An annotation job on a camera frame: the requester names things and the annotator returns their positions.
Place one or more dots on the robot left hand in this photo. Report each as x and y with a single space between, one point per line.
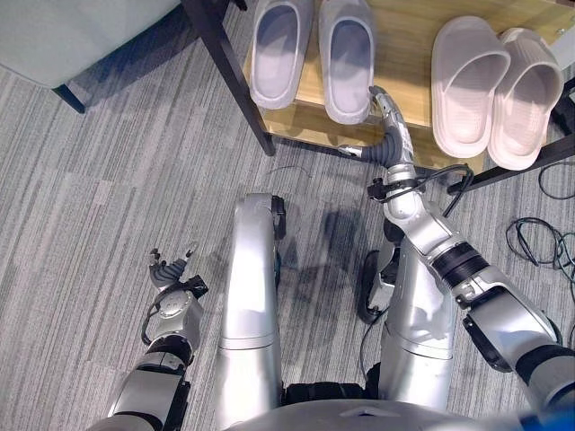
167 270

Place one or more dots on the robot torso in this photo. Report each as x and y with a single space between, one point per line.
359 415

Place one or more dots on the robot leg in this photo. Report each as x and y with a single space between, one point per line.
413 323
251 305

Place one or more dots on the wooden shoe rack black frame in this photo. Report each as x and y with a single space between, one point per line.
406 67

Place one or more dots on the robot left leg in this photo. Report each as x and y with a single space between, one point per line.
251 305

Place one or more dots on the pink slipper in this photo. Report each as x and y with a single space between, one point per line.
525 103
467 85

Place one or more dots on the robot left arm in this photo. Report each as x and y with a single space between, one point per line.
159 359

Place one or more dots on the robot right leg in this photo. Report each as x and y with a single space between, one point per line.
413 323

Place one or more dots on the grey sofa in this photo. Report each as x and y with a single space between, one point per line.
67 40

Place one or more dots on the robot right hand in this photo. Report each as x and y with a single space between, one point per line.
390 139

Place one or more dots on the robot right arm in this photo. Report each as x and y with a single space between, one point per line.
471 274

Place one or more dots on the grey slipper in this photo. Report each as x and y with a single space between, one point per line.
347 63
279 53

